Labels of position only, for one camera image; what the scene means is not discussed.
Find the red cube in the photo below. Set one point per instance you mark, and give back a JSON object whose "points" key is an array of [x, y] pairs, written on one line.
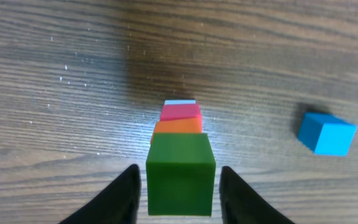
{"points": [[180, 111]]}

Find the green cube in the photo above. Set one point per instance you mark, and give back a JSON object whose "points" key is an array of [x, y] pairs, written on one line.
{"points": [[180, 177]]}

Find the white cube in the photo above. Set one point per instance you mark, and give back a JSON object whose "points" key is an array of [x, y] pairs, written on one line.
{"points": [[180, 102]]}

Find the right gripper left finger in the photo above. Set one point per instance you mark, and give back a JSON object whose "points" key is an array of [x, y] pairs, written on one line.
{"points": [[120, 199]]}

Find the orange cube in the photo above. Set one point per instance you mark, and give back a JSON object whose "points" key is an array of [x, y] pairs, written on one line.
{"points": [[177, 126]]}

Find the blue cube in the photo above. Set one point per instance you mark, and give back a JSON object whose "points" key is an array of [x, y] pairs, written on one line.
{"points": [[326, 135]]}

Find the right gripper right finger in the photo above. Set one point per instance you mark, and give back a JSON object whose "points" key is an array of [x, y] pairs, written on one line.
{"points": [[238, 202]]}

